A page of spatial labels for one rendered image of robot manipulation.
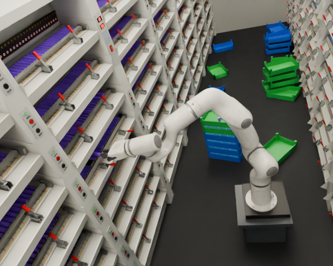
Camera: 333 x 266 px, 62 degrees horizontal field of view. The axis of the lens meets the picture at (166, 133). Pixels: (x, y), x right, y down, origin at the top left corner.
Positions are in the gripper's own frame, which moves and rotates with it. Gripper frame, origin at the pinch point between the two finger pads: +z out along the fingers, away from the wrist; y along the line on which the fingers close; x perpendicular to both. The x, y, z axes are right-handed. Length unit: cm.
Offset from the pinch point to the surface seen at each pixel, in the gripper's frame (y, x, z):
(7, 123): 31, -45, -9
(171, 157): -79, 80, 27
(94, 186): 13.5, 7.8, 6.2
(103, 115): -18.4, -11.4, 3.1
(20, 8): 0, -70, -15
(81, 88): -14.1, -31.0, -0.5
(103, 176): 6.6, 8.5, 4.9
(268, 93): -188, 111, -51
